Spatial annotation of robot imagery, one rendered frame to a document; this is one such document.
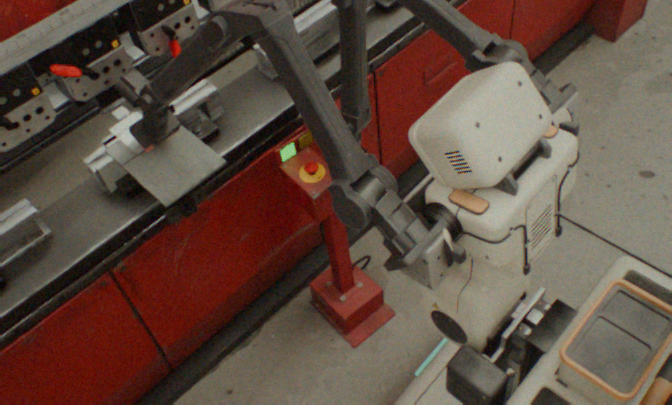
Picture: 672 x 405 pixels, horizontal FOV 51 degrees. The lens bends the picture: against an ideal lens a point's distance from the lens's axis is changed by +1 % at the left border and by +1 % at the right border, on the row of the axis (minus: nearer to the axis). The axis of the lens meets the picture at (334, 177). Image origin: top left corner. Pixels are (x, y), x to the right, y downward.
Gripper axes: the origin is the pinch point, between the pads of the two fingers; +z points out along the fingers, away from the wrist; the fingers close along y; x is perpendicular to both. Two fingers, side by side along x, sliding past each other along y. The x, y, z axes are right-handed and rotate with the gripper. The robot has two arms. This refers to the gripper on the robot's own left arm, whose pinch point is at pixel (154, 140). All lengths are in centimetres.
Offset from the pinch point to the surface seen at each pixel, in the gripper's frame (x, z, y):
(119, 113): -13.9, 9.0, 0.0
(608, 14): 50, 71, -215
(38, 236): -1.3, 15.4, 33.5
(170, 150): 4.5, -0.3, -1.2
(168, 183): 11.8, -4.2, 5.4
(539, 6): 30, 44, -163
